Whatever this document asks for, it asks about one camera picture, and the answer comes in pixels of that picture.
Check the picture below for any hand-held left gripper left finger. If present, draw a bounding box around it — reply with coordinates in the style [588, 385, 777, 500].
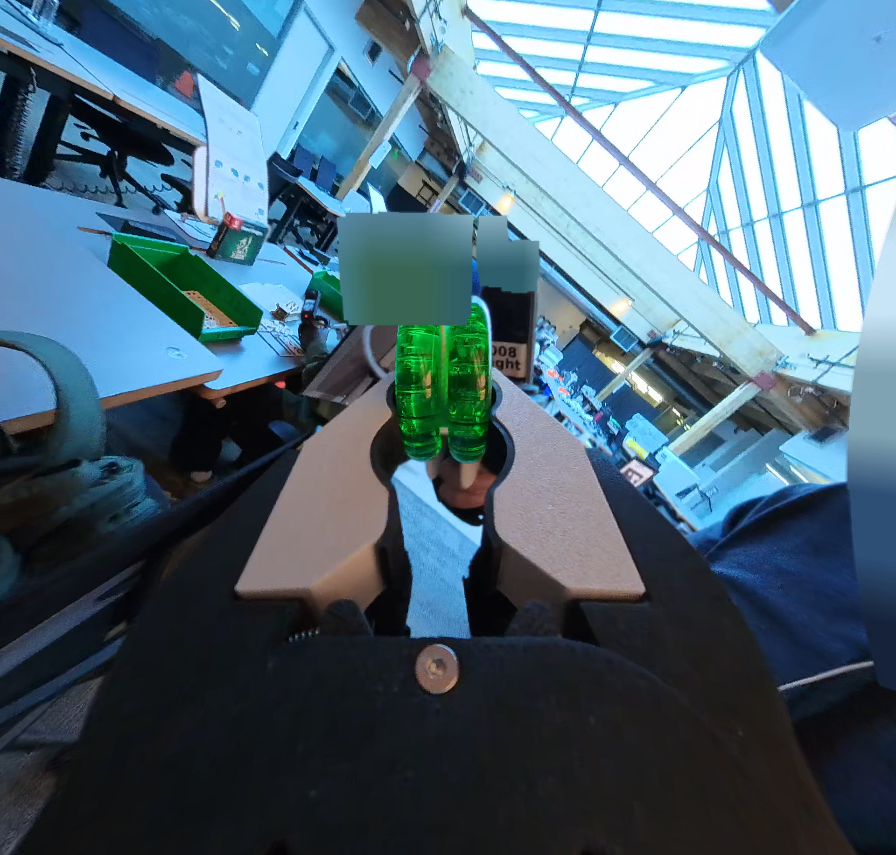
[234, 378, 414, 638]

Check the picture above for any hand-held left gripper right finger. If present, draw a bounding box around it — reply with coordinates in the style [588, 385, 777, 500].
[464, 378, 647, 638]

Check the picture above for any green transparent yoyo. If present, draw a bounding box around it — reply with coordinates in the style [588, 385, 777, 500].
[394, 298, 495, 465]

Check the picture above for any person's right hand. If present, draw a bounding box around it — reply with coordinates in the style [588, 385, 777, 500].
[430, 470, 499, 526]

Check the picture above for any white desk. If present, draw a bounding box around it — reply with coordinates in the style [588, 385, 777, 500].
[0, 1, 208, 146]
[168, 207, 347, 401]
[0, 176, 225, 436]

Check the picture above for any small green plastic bin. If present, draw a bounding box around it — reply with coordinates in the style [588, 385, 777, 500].
[307, 270, 345, 318]

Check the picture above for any navy blue jacket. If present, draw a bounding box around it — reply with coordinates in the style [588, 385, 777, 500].
[689, 483, 896, 855]

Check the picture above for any grey green backpack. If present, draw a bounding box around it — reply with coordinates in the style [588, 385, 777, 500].
[0, 330, 172, 590]

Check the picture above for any green red carton box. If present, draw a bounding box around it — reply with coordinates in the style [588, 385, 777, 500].
[205, 212, 267, 266]

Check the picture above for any white display board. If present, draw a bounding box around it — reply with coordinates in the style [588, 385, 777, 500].
[192, 73, 271, 224]

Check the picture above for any black flat tray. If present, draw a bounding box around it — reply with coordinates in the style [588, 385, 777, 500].
[97, 211, 191, 244]

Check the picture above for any black office chair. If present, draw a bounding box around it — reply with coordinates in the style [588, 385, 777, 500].
[52, 92, 176, 208]

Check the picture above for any white curved cable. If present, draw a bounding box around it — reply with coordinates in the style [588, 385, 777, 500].
[363, 323, 401, 381]

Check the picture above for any white cord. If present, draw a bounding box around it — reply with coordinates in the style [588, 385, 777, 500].
[777, 659, 876, 693]

